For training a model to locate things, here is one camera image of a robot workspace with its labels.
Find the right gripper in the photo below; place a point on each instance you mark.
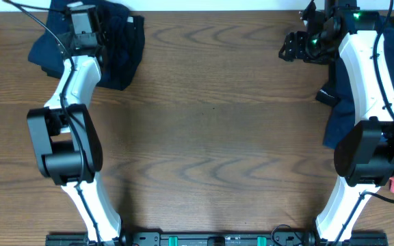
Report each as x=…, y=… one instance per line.
x=295, y=44

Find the navy blue shorts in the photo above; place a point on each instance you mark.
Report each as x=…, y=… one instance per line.
x=115, y=41
x=340, y=123

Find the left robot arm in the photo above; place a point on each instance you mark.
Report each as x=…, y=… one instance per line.
x=66, y=145

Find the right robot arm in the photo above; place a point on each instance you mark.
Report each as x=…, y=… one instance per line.
x=364, y=158

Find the black garment with logo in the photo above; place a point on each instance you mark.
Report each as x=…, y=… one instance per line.
x=327, y=95

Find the folded black shorts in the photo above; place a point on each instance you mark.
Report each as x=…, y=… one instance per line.
x=133, y=48

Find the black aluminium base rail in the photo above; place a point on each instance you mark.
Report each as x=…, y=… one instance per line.
x=161, y=239

